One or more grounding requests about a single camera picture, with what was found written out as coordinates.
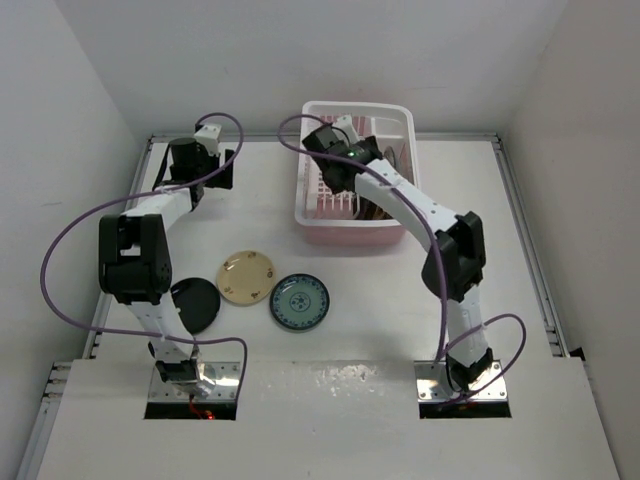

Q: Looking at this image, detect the glossy black bowl plate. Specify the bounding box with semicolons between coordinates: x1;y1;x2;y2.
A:
355;197;377;221

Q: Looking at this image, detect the white blue floral plate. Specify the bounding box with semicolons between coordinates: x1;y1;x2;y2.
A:
383;145;405;176

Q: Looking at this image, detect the cream plate with calligraphy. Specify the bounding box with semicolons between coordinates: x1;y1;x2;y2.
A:
216;250;276;306

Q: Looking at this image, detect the teal blue patterned plate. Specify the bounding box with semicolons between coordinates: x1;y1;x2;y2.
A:
269;273;330;333

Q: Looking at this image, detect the yellow patterned plate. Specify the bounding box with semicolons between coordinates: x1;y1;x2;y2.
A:
367;203;391;221

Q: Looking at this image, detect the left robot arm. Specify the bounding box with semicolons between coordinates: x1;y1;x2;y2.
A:
98;138;234;398

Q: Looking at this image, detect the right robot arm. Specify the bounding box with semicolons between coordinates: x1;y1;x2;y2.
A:
302;126;493;392

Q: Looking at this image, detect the pink plastic dish rack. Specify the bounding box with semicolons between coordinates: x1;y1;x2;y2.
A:
294;101;419;247

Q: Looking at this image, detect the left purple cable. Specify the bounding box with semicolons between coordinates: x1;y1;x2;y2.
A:
40;112;249;407

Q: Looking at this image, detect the purple cable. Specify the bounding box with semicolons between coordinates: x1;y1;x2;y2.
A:
277;114;528;404
40;112;249;407

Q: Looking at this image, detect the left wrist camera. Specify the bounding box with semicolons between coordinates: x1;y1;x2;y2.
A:
194;123;222;157

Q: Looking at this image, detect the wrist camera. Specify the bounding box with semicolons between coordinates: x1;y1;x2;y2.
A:
194;123;222;157
332;115;360;144

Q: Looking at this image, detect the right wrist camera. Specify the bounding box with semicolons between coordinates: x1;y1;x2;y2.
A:
332;115;360;144

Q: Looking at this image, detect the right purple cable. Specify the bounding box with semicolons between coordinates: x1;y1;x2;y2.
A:
277;114;528;404

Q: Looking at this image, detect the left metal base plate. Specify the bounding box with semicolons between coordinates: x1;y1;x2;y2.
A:
147;362;241;403

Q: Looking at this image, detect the metal base plate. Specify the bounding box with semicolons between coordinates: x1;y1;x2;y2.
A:
414;361;508;404
147;362;241;403

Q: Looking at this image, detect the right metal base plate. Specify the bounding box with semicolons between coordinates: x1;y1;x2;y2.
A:
414;361;508;404

